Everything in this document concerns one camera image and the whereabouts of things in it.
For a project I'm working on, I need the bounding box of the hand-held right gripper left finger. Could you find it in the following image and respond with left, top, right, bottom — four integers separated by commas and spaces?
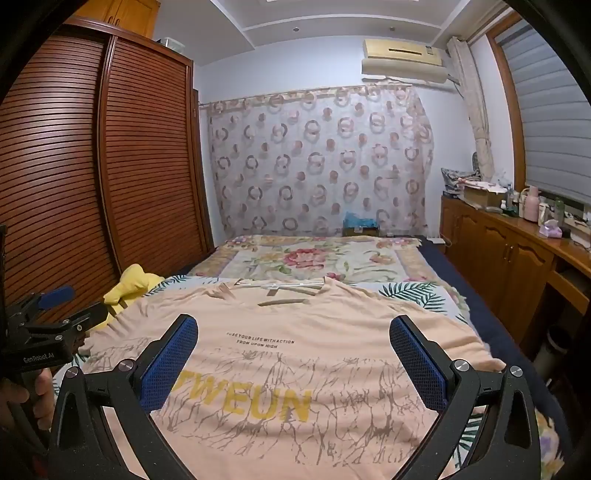
48, 314, 199, 480

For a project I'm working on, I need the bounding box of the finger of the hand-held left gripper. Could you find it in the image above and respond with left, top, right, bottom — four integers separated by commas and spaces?
9, 285, 77, 320
55, 300, 114, 340

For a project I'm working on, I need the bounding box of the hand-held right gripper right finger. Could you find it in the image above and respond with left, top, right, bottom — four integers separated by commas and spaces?
389, 315, 542, 480

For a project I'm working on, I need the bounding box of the peach printed t-shirt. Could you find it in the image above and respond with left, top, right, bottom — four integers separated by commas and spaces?
83, 277, 509, 480

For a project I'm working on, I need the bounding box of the person's left hand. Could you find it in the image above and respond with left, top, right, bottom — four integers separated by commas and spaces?
0, 368, 55, 432

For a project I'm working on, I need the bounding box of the yellow plush toy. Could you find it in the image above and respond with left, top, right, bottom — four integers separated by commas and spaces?
102, 264, 166, 319

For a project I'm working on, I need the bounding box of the palm leaf print sheet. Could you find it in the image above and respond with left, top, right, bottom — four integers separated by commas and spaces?
51, 274, 491, 480

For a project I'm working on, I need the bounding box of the wooden sideboard cabinet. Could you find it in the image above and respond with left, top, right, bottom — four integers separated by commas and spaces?
440, 194, 591, 365

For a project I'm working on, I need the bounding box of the wooden louvered wardrobe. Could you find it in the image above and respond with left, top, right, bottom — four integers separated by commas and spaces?
0, 23, 215, 319

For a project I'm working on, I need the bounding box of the white trash bin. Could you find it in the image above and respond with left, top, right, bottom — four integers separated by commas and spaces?
538, 323, 575, 370

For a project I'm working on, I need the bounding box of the blue cloth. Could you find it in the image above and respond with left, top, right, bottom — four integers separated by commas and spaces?
344, 212, 380, 228

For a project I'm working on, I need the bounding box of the floral blanket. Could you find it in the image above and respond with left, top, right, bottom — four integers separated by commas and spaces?
187, 234, 566, 476

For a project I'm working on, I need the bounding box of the cardboard box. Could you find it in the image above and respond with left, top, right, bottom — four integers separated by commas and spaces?
462, 181, 509, 208

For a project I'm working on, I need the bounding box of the patterned cushion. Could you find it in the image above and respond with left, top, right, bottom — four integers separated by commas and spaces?
441, 167, 481, 199

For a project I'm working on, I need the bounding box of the pink bottle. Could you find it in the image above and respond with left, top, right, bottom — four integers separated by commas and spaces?
526, 185, 546, 226

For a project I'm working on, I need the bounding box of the circle patterned curtain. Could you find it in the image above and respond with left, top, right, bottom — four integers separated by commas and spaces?
199, 83, 437, 238

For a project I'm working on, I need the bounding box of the beige patterned side curtain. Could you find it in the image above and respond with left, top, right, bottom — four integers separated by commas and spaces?
447, 36, 496, 181

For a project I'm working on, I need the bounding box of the wooden overhead cabinet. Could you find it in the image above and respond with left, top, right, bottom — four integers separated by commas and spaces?
76, 0, 160, 40

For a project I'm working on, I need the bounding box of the grey window blind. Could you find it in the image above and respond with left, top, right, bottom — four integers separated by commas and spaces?
496, 18, 591, 210

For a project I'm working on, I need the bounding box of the beige air conditioner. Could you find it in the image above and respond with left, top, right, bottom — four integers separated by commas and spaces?
361, 38, 455, 84

